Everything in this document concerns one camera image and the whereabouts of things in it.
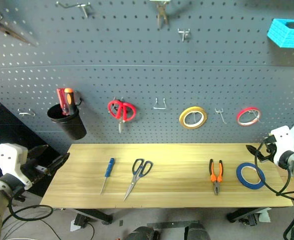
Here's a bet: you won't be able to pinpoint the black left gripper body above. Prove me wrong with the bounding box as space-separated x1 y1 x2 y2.
20 155 53 187

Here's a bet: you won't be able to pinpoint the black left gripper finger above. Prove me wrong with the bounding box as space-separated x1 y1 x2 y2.
45 152 71 177
27 144 49 159

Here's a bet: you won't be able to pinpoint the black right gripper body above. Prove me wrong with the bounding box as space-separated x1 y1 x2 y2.
257 135 278 164

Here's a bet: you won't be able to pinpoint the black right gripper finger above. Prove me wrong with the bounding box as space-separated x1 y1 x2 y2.
246 144 259 157

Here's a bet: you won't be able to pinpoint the grey metal pegboard wall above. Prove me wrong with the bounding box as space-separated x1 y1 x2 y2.
0 0 294 154

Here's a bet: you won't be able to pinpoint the black side panel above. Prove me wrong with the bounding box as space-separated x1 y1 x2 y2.
0 90 70 179

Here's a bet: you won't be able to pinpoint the blue tape roll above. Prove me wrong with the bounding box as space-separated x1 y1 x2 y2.
236 162 266 190

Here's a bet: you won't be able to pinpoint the red tape roll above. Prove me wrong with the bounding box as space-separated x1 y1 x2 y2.
236 107 263 127

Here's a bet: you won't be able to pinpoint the black plastic cup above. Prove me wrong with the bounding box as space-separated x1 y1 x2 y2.
46 102 88 141

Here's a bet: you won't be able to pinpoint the red utility knife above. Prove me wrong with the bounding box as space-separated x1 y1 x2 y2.
56 87 69 116

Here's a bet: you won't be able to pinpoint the orange black screwdriver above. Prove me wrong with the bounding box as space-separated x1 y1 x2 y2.
63 87 77 116

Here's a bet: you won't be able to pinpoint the black floor power box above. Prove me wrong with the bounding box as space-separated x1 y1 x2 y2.
73 213 92 229

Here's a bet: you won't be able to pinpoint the black table leg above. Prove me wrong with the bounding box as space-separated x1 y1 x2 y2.
226 207 272 225
71 207 114 225

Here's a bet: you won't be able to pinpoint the yellow tape roll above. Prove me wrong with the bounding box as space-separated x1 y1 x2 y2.
179 105 208 130

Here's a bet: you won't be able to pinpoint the dark rounded shape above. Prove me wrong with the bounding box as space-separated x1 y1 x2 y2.
125 225 160 240
183 220 212 240

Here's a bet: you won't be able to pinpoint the black metal floor bar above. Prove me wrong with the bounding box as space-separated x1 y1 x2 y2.
146 220 200 230

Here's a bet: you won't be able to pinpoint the cyan plastic bin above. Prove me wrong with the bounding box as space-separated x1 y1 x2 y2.
267 18 294 50

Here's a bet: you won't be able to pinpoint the long silver double hook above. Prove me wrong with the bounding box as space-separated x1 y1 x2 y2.
55 0 92 19

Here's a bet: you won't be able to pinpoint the bare metal pliers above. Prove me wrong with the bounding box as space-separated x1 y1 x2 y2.
156 3 170 29

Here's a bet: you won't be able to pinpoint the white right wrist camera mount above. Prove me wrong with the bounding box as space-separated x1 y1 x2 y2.
270 125 294 167

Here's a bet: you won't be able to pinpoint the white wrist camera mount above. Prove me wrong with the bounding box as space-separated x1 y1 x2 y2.
0 142 33 190
270 125 294 167

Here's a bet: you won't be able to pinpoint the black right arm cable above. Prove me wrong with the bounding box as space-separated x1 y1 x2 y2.
254 141 294 201

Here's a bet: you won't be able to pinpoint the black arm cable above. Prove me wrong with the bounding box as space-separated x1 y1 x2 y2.
254 141 294 201
1 189 54 222

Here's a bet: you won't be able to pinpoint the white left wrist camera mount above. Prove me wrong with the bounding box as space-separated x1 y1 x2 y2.
0 142 33 190

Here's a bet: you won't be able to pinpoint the silver wire loop hook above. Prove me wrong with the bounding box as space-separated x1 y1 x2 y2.
153 97 168 110
17 107 36 118

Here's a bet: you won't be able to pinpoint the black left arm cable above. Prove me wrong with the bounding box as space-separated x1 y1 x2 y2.
1 189 54 222

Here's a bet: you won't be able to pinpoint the orange handled pliers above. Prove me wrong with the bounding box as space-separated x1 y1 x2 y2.
209 158 224 197

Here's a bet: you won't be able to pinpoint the blue handled screwdriver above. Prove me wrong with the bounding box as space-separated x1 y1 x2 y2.
99 157 115 196

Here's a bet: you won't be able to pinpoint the black handled scissors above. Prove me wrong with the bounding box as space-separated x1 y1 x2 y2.
123 157 154 202

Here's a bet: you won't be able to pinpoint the red handled scissors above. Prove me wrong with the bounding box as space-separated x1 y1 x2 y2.
107 99 138 134

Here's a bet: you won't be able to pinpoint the red handled metal shears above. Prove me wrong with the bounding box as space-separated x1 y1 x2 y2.
0 10 37 48

